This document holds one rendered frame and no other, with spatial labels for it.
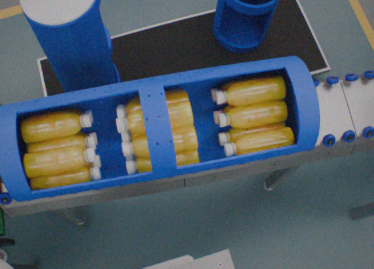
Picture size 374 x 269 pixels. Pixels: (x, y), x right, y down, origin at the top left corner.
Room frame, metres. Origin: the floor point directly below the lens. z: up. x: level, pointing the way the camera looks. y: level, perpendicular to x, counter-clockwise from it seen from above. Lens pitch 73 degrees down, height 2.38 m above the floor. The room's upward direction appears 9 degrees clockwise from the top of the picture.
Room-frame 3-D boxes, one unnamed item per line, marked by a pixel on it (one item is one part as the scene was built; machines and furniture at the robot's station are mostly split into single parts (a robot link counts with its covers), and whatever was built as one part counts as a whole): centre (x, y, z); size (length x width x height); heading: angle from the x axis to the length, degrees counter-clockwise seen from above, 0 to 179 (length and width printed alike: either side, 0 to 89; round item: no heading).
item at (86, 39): (0.84, 0.52, 0.59); 0.28 x 0.28 x 0.88
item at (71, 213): (0.17, 0.48, 0.31); 0.06 x 0.06 x 0.63; 20
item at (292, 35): (1.05, 0.08, 0.07); 1.50 x 0.52 x 0.15; 116
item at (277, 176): (0.50, -0.44, 0.31); 0.06 x 0.06 x 0.63; 20
